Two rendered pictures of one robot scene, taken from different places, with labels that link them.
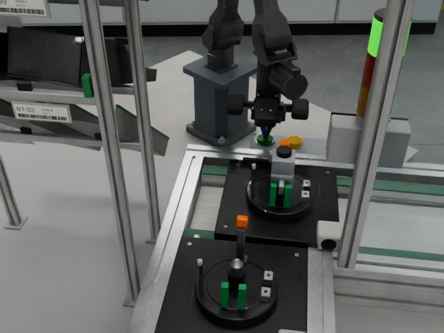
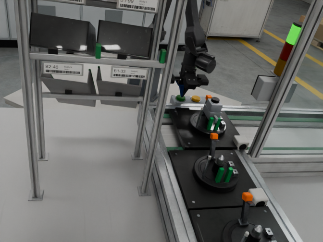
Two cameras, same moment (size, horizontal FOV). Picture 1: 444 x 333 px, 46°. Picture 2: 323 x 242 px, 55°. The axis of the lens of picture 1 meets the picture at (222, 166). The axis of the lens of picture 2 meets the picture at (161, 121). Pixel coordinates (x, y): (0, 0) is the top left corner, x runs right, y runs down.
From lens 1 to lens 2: 47 cm
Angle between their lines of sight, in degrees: 22
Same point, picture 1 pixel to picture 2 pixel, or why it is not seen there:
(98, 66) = (176, 43)
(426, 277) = (289, 157)
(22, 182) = not seen: hidden behind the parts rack
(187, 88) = (108, 73)
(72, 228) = (82, 156)
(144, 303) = (169, 188)
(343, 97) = not seen: hidden behind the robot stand
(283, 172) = (216, 111)
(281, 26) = (201, 33)
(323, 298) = (254, 173)
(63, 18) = not seen: outside the picture
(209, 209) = (166, 137)
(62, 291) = (97, 193)
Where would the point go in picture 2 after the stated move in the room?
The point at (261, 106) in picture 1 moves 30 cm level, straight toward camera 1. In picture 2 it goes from (188, 77) to (218, 121)
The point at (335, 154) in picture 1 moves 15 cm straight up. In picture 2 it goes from (262, 96) to (280, 51)
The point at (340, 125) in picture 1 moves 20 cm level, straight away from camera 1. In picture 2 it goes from (267, 80) to (247, 55)
